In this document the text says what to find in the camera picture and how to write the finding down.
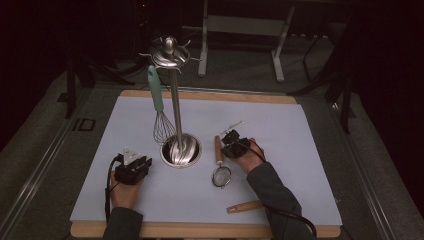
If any wooden handled slotted spoon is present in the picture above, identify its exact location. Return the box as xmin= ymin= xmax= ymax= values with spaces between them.
xmin=226 ymin=199 xmax=266 ymax=215

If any green handled wire whisk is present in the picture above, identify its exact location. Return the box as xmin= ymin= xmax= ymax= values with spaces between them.
xmin=147 ymin=64 xmax=177 ymax=147

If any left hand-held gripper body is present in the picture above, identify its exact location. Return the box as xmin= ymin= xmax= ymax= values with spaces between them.
xmin=114 ymin=147 xmax=149 ymax=186

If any floor socket box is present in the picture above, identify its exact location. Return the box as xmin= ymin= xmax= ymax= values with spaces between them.
xmin=73 ymin=117 xmax=97 ymax=132

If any dark metal stand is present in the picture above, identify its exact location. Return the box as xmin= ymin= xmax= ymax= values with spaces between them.
xmin=289 ymin=19 xmax=355 ymax=135
xmin=64 ymin=56 xmax=134 ymax=120

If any grey metal frame stand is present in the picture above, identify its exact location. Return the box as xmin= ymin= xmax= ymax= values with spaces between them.
xmin=198 ymin=0 xmax=296 ymax=83

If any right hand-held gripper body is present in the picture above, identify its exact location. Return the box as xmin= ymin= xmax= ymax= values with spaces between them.
xmin=219 ymin=120 xmax=252 ymax=160

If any person's right hand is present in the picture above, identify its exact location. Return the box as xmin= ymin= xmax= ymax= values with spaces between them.
xmin=233 ymin=138 xmax=267 ymax=175

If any metal floor rail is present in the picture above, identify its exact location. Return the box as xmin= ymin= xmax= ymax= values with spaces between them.
xmin=0 ymin=89 xmax=93 ymax=240
xmin=328 ymin=99 xmax=399 ymax=240

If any stainless steel utensil rack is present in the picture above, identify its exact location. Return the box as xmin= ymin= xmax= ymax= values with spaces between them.
xmin=139 ymin=34 xmax=203 ymax=169

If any white table mat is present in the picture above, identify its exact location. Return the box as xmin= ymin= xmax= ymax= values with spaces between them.
xmin=69 ymin=95 xmax=343 ymax=227

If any wooden handled mesh strainer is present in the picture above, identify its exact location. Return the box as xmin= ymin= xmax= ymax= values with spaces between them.
xmin=211 ymin=134 xmax=232 ymax=190

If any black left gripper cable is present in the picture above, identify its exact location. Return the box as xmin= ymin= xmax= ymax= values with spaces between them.
xmin=104 ymin=155 xmax=124 ymax=224

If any person's left hand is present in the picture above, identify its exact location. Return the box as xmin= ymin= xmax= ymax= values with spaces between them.
xmin=109 ymin=171 xmax=144 ymax=210

